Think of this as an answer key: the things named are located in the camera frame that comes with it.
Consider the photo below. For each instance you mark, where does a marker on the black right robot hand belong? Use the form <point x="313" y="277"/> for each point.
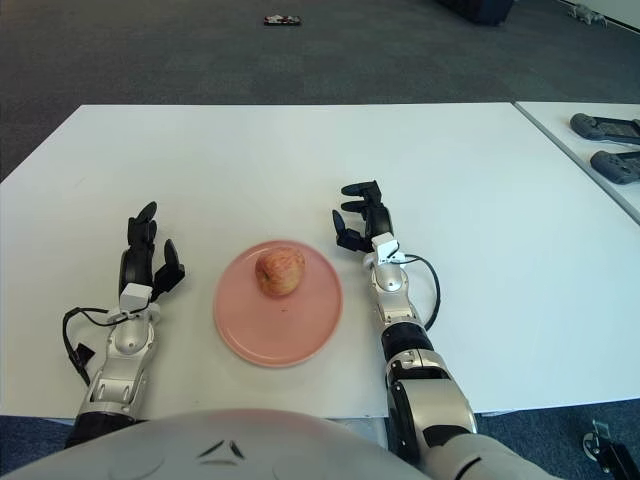
<point x="375" y="217"/>

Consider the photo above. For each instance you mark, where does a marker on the pink round plate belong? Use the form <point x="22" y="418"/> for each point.
<point x="305" y="325"/>

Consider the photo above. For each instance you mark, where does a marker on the grey handheld controller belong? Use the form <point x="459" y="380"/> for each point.
<point x="592" y="127"/>
<point x="615" y="167"/>

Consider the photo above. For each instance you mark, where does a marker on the red yellow apple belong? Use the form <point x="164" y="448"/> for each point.
<point x="280" y="272"/>

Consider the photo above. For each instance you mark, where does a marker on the white neighbouring table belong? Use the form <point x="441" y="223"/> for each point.
<point x="575" y="150"/>

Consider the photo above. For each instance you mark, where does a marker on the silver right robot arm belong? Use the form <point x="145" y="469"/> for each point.
<point x="415" y="360"/>

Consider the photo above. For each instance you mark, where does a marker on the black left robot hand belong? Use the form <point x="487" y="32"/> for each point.
<point x="136" y="262"/>

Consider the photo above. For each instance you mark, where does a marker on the silver robot torso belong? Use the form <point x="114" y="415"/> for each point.
<point x="280" y="440"/>

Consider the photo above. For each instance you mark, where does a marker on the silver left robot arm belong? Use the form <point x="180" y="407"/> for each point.
<point x="125" y="345"/>

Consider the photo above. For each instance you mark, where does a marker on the small grey floor toy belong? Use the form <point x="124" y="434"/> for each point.
<point x="587" y="14"/>

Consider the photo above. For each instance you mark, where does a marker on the small black red floor object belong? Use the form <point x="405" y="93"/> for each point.
<point x="283" y="20"/>

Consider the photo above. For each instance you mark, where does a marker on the dark blue bulky object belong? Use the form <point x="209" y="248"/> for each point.
<point x="477" y="10"/>

